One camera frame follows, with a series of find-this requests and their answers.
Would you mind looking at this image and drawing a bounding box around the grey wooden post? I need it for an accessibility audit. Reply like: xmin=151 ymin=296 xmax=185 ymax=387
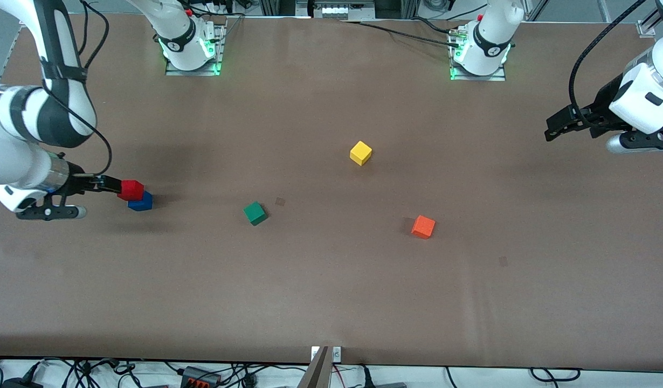
xmin=298 ymin=346 xmax=332 ymax=388

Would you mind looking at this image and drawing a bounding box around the white terminal block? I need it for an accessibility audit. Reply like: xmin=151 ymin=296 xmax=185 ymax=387
xmin=314 ymin=3 xmax=375 ymax=19

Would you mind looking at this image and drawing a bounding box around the brown table cover mat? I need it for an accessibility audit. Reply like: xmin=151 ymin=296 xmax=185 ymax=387
xmin=0 ymin=13 xmax=663 ymax=372

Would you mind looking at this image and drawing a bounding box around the red cube block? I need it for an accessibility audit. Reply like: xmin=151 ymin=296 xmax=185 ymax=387
xmin=118 ymin=180 xmax=144 ymax=202

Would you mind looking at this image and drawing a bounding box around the black looped floor cable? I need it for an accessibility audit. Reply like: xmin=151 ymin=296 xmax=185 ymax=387
xmin=530 ymin=368 xmax=581 ymax=382

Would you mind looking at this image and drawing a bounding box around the yellow cube block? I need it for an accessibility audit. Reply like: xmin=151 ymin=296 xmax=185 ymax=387
xmin=349 ymin=141 xmax=373 ymax=166

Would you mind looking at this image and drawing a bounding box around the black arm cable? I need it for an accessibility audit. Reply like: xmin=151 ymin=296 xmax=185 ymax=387
xmin=569 ymin=0 xmax=647 ymax=130
xmin=40 ymin=0 xmax=113 ymax=177

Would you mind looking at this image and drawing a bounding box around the short black table cable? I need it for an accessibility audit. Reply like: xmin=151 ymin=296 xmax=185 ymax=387
xmin=410 ymin=17 xmax=453 ymax=34

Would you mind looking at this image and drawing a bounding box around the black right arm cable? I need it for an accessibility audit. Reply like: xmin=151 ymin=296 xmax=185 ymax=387
xmin=40 ymin=0 xmax=113 ymax=177

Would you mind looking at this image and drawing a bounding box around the long black table cable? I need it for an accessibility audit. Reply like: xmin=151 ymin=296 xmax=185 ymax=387
xmin=358 ymin=22 xmax=461 ymax=48

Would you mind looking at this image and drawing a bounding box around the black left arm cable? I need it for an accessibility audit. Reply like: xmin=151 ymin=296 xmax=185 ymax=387
xmin=569 ymin=0 xmax=647 ymax=130

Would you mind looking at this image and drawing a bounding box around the black orange power strip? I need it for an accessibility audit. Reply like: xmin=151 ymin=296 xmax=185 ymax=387
xmin=182 ymin=366 xmax=222 ymax=387

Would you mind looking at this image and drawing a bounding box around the green cube block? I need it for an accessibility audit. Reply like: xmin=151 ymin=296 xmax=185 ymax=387
xmin=243 ymin=202 xmax=268 ymax=226

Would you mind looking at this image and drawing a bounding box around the blue cube block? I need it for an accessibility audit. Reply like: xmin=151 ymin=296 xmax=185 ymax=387
xmin=128 ymin=191 xmax=153 ymax=212

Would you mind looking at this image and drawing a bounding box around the orange cube block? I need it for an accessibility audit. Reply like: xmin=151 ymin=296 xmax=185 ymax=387
xmin=411 ymin=215 xmax=436 ymax=239

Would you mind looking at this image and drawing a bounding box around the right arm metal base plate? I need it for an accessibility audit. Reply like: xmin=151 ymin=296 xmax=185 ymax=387
xmin=165 ymin=24 xmax=227 ymax=76

